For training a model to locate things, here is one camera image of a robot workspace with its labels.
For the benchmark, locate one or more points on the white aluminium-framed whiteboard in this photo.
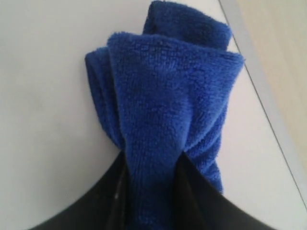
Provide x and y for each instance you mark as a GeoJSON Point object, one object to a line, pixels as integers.
{"type": "Point", "coordinates": [52, 148]}

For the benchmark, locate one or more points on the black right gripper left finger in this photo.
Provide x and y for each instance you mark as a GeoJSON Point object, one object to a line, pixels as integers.
{"type": "Point", "coordinates": [103, 207]}

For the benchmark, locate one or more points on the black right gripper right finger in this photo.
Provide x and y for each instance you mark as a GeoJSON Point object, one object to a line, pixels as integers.
{"type": "Point", "coordinates": [199, 206]}

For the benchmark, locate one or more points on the blue microfibre cloth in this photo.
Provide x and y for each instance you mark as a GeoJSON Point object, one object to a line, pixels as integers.
{"type": "Point", "coordinates": [163, 93]}

